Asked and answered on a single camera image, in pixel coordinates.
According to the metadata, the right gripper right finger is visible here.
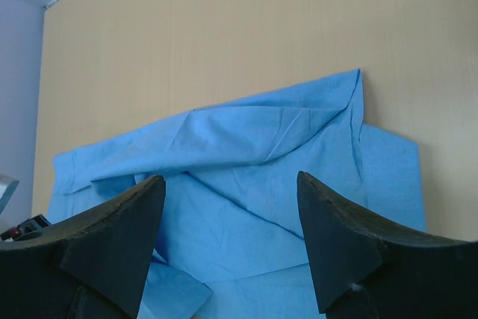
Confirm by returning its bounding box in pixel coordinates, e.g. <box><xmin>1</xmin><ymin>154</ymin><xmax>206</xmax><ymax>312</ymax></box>
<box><xmin>297</xmin><ymin>172</ymin><xmax>477</xmax><ymax>318</ymax></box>

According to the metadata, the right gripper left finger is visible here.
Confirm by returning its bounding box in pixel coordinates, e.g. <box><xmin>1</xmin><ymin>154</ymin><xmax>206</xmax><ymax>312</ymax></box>
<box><xmin>1</xmin><ymin>176</ymin><xmax>166</xmax><ymax>318</ymax></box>

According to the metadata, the light blue long sleeve shirt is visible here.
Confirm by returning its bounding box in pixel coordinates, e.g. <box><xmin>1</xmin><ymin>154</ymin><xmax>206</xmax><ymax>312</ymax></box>
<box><xmin>47</xmin><ymin>69</ymin><xmax>426</xmax><ymax>318</ymax></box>

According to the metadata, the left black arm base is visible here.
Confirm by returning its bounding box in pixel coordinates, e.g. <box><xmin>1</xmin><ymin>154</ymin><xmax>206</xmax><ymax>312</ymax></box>
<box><xmin>1</xmin><ymin>214</ymin><xmax>51</xmax><ymax>242</ymax></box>

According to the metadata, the aluminium mounting rail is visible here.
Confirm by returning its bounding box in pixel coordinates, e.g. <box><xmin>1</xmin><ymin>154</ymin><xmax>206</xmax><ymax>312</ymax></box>
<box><xmin>0</xmin><ymin>174</ymin><xmax>19</xmax><ymax>213</ymax></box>

